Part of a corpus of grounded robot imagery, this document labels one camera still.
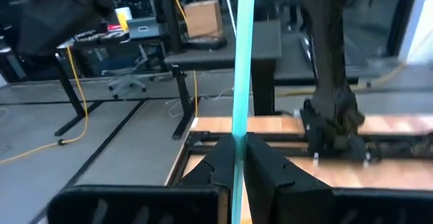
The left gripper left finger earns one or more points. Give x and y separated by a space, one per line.
220 163

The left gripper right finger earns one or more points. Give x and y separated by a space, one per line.
280 190

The teal pencil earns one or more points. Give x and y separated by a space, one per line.
243 65

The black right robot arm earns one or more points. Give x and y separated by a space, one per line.
324 48

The yellow and white cup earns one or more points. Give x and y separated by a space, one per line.
123 19

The black desk with clutter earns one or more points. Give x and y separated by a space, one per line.
71 92

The grey office chair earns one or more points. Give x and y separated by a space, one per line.
126 75

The grey storage box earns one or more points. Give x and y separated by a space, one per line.
143 27

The cardboard box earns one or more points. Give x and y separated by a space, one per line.
203 19

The black table frame rail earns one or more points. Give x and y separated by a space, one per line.
209 137

